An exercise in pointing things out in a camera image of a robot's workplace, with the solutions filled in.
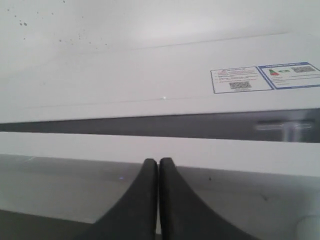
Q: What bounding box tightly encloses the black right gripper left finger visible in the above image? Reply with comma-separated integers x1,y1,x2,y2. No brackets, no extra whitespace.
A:
75,158,158,240

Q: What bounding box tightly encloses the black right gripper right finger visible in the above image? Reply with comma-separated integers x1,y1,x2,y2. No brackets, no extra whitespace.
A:
158,157,255,240

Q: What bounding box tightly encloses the white Midea microwave body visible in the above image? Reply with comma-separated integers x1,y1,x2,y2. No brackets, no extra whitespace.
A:
0,33,320,142

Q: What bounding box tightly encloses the warning label sticker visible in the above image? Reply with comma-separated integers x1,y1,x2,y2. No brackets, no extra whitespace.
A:
210,62,320,94

